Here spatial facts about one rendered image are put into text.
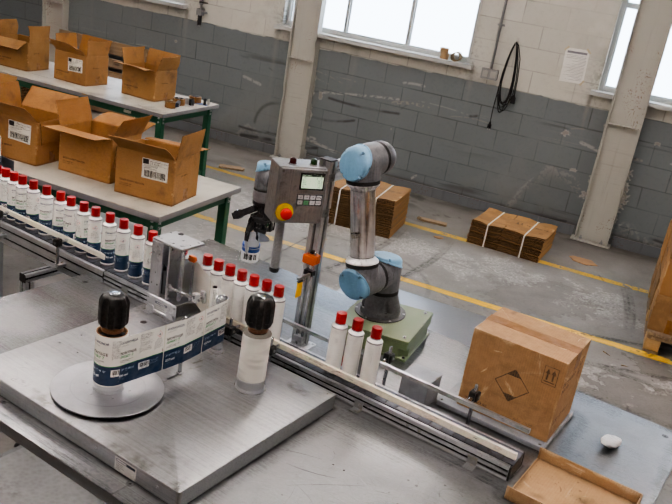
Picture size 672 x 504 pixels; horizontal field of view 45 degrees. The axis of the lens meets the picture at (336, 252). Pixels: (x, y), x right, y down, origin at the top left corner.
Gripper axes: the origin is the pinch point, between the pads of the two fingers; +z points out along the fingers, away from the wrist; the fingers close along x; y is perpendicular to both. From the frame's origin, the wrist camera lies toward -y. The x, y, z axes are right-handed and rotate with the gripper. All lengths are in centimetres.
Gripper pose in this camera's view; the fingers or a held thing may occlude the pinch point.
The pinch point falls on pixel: (250, 248)
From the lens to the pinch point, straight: 314.5
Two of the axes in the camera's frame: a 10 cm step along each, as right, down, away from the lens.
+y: 9.0, 2.8, -3.3
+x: 4.0, -2.6, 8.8
